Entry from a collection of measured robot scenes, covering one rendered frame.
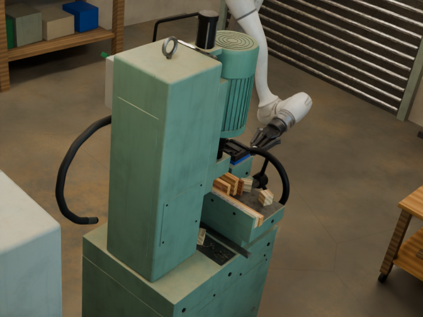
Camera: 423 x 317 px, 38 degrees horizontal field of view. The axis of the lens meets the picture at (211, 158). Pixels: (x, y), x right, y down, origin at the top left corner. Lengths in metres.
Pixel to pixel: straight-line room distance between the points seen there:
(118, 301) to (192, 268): 0.30
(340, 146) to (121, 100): 2.98
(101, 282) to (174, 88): 0.88
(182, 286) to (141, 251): 0.18
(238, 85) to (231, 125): 0.14
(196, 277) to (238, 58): 0.73
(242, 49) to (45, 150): 2.42
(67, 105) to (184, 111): 2.97
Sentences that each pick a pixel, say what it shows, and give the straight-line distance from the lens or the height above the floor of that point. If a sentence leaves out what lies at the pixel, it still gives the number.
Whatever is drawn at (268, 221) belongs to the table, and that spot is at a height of 0.89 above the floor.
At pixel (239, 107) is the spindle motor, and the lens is 1.96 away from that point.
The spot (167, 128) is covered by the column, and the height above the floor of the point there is 1.38.
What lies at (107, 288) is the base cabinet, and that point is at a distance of 2.20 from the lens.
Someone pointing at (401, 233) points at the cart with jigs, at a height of 0.36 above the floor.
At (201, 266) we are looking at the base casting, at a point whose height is 0.80.
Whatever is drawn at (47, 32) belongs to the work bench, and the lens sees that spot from 5.00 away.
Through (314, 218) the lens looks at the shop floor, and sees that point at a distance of 3.75.
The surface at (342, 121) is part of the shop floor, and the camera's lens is 4.89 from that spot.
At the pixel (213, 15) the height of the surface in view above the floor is 1.62.
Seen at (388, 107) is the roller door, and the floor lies 0.04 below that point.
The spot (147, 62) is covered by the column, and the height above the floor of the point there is 1.52.
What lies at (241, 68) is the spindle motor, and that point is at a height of 1.45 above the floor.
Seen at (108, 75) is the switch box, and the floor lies 1.43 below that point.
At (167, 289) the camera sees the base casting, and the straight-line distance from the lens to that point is 1.99.
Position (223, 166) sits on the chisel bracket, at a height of 1.04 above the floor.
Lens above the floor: 2.22
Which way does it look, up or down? 33 degrees down
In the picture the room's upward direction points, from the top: 8 degrees clockwise
